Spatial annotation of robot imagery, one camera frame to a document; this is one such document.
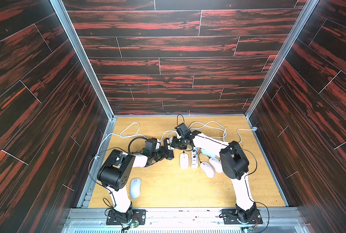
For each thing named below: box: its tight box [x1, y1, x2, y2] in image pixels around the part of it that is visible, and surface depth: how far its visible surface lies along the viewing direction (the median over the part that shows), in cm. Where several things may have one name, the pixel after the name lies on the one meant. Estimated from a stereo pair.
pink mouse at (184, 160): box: [179, 152, 190, 170], surface depth 95 cm
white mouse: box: [130, 177, 142, 199], surface depth 84 cm
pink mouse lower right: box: [199, 161, 216, 179], surface depth 90 cm
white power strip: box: [190, 146, 198, 169], surface depth 91 cm
